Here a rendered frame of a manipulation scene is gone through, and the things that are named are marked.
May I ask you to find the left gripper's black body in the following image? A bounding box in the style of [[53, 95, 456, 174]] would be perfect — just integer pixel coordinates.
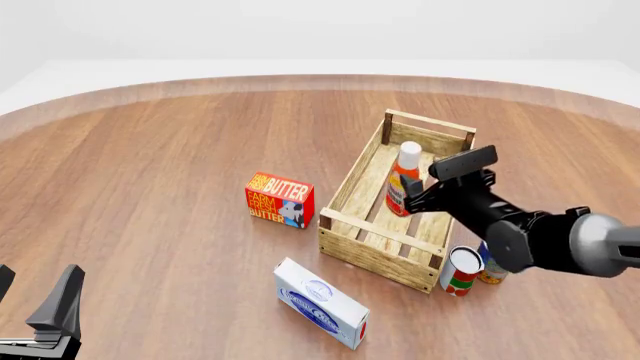
[[0, 328, 83, 360]]

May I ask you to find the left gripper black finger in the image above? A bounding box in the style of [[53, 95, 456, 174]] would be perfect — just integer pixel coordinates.
[[0, 264, 17, 303], [25, 263, 86, 340]]

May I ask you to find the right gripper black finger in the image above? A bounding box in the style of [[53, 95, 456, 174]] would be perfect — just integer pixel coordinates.
[[398, 174, 427, 202]]

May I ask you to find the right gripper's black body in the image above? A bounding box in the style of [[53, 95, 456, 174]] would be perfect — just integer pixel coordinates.
[[403, 177, 477, 216]]

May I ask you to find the red ketchup bottle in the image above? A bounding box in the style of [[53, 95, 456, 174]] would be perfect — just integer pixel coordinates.
[[384, 140, 425, 219]]

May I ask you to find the wooden slat tray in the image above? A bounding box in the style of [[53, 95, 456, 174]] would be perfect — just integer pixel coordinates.
[[317, 108, 478, 295]]

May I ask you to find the white tin, red green print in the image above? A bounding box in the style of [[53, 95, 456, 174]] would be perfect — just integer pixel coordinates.
[[438, 245, 486, 298]]

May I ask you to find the blue and yellow printed tin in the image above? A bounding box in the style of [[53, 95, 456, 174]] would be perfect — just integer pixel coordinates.
[[476, 240, 510, 285]]

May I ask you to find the red butter box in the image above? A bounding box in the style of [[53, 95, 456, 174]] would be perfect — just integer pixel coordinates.
[[244, 171, 316, 231]]

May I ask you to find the white and blue printed box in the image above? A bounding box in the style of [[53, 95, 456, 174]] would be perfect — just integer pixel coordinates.
[[272, 256, 372, 351]]

